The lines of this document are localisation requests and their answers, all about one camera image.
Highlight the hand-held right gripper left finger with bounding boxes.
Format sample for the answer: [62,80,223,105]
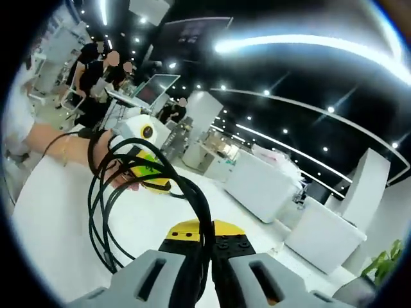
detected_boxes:
[67,219,203,308]

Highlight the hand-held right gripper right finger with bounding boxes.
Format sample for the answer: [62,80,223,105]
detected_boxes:
[211,219,343,308]

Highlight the black data cable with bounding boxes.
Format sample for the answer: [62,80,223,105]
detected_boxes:
[87,136,216,308]

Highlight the white desktop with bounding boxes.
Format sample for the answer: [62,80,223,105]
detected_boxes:
[11,153,363,308]

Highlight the person's left hand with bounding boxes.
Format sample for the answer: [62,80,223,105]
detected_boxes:
[88,134,144,192]

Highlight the white framed monitor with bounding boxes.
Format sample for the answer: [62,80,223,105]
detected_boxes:
[136,73,182,107]

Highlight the white square pillar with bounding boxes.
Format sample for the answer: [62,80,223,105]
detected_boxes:
[184,90,225,170]
[341,148,392,232]

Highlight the white display shelf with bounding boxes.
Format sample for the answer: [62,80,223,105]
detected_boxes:
[33,26,87,98]

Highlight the green potted plant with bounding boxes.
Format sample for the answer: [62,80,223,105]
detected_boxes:
[360,239,406,287]

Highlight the person's white clothing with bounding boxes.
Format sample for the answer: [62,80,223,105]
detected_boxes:
[3,73,37,158]

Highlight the white plastic bags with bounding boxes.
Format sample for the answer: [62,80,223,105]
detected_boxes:
[252,143,303,181]

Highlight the long ceiling light strip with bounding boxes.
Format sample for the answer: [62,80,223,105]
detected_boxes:
[213,33,401,85]

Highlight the black wrist strap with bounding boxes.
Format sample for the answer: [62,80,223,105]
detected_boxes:
[41,127,112,179]

